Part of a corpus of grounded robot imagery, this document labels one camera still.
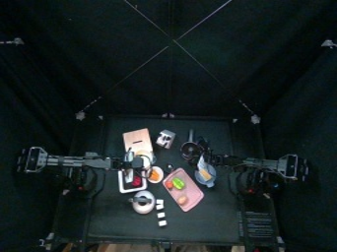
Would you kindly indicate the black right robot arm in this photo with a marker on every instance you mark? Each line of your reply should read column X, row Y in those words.
column 268, row 163

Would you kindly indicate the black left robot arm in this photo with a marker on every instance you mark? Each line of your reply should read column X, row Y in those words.
column 66, row 161

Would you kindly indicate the orange toy carrot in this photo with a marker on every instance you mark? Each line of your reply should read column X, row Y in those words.
column 154, row 175

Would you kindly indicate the red toy food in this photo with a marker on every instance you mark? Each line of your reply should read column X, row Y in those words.
column 137, row 181

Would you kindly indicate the yellow and white toy food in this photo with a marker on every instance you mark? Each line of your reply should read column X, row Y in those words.
column 205, row 174

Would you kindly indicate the blue bowl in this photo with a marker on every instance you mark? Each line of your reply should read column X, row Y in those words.
column 210, row 178

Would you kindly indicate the light wooden cutting board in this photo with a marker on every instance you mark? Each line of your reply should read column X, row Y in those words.
column 138, row 139

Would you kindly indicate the red toy tomato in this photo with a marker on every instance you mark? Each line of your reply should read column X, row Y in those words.
column 169, row 184

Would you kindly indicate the green toy pepper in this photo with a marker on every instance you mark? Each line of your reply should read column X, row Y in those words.
column 178, row 183

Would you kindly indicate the small white cube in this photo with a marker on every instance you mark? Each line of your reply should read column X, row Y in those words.
column 160, row 207
column 161, row 215
column 160, row 201
column 162, row 223

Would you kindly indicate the pink tray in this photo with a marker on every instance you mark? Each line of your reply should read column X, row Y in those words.
column 189, row 193

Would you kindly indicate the peach toy egg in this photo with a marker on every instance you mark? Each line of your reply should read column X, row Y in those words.
column 182, row 200

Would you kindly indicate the white text label sticker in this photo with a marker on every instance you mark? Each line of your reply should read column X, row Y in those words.
column 259, row 227

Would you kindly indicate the grey frame corner bracket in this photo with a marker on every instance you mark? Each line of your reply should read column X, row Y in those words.
column 79, row 115
column 328, row 43
column 168, row 115
column 256, row 119
column 17, row 41

